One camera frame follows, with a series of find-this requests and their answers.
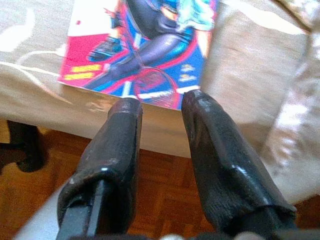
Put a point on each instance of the beige floral bedspread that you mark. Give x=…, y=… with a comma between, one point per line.
x=250, y=75

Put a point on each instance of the colourful comic magazine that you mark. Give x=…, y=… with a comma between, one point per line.
x=150, y=50

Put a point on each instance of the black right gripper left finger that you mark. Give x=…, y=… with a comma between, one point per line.
x=112, y=150

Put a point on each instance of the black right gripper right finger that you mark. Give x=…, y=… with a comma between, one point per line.
x=220, y=162

